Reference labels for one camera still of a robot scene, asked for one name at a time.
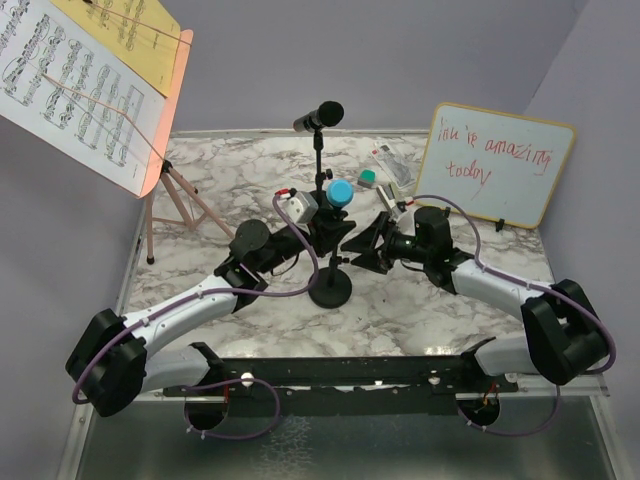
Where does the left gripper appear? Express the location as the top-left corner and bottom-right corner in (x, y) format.
(258, 207), (355, 275)

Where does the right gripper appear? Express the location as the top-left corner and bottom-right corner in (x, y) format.
(342, 211), (431, 274)

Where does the blue toy microphone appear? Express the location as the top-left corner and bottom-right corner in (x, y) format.
(326, 179), (354, 208)

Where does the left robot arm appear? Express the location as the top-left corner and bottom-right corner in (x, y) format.
(65, 209), (356, 417)

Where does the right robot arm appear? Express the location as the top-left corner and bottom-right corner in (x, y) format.
(342, 207), (612, 391)

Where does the green whiteboard eraser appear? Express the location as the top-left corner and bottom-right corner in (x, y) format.
(357, 169), (376, 188)

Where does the packaged item flat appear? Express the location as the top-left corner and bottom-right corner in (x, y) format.
(371, 143), (416, 189)

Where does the black microphone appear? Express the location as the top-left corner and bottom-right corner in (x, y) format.
(292, 101), (344, 133)

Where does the pink music stand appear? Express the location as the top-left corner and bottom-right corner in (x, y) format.
(141, 30), (234, 265)

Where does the yellow sheet music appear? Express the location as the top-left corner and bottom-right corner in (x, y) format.
(53, 0), (181, 96)

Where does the white sheet music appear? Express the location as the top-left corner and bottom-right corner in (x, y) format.
(1, 1), (165, 197)

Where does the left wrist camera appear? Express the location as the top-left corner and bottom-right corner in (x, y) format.
(282, 191), (319, 225)

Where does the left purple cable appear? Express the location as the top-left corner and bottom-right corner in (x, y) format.
(72, 188), (321, 441)

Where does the purple cable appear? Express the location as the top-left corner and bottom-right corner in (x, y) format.
(72, 188), (321, 441)
(399, 193), (617, 437)

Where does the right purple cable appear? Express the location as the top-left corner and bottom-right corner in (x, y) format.
(399, 193), (617, 437)

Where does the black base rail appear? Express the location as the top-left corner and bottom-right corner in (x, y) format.
(162, 354), (518, 417)

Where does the small whiteboard yellow frame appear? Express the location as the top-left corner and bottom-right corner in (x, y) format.
(415, 102), (577, 229)

